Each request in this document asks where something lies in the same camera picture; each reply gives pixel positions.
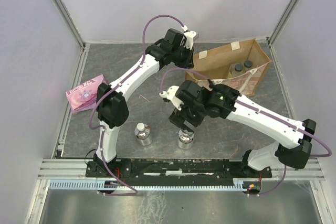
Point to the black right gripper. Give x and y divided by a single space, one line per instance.
178 118

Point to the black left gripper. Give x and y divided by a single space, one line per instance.
188 62

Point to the round clear bottle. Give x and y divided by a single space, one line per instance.
143 134
185 139

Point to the square bottle front dark cap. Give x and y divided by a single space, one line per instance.
235 70

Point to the square bottle dark cap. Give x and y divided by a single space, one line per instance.
235 70
248 65

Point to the brown canvas tote bag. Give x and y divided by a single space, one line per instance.
215 64

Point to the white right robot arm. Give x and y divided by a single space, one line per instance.
292 139

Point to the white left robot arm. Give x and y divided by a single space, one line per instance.
176 47

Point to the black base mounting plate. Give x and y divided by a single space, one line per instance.
127 168

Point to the pink tissue pack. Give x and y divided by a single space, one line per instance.
83 97

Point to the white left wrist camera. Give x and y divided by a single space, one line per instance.
190 37

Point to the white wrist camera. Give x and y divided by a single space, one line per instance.
190 37
170 95

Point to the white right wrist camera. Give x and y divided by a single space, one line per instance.
170 95

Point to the light blue cable duct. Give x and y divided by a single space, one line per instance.
176 183

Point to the aluminium frame rail front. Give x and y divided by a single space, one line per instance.
76 169

